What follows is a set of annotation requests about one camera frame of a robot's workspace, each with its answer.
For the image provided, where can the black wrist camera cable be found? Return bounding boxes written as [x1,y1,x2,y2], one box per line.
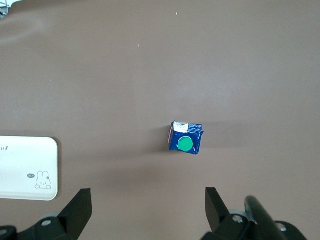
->
[244,195,285,240]

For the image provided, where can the brown table mat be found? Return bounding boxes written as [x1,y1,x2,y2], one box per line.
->
[0,0,320,240]

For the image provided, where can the blue milk carton green cap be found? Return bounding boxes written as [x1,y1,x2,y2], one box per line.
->
[167,120,205,155]

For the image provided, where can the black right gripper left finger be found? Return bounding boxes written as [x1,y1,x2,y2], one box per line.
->
[0,188,93,240]

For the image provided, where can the cream plastic rabbit tray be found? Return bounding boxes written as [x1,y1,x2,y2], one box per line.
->
[0,136,59,201]

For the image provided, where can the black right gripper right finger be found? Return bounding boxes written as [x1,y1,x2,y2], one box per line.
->
[201,186,308,240]

